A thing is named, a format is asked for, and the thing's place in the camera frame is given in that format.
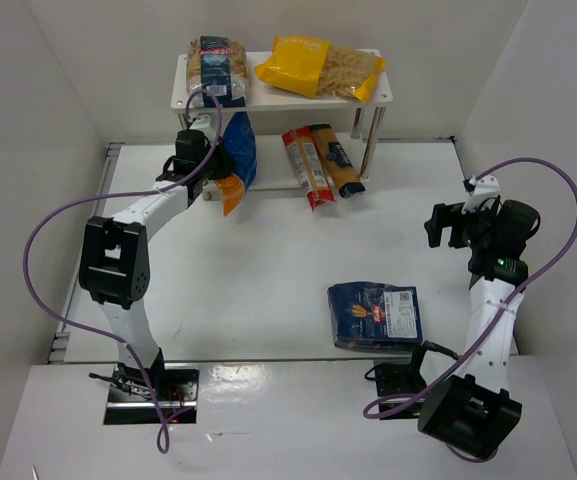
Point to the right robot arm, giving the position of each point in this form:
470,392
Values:
471,411

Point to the dark blue pasta box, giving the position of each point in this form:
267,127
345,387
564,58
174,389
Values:
371,316

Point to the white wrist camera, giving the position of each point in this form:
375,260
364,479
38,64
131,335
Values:
479,192
205,123

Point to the red spaghetti pack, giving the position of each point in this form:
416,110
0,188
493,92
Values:
305,163

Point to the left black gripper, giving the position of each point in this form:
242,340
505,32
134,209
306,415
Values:
220,163

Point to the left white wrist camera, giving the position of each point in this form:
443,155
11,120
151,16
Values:
205,123

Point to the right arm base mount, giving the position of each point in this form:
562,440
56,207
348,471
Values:
398,381

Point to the yellow fusilli pasta bag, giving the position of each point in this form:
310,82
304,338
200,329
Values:
316,68

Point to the blue clear pasta bag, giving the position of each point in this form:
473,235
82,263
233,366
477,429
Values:
218,65

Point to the orange blue orecchiette bag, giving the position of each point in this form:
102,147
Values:
240,144

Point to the white two-tier shelf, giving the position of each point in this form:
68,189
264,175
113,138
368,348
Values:
273,112

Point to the yellow blue spaghetti pack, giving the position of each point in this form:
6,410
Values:
336,161

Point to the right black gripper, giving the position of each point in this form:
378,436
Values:
453,228

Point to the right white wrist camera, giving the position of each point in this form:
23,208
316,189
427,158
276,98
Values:
479,192

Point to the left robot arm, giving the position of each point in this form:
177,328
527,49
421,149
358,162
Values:
115,263

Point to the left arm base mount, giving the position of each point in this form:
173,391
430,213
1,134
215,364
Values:
129,402

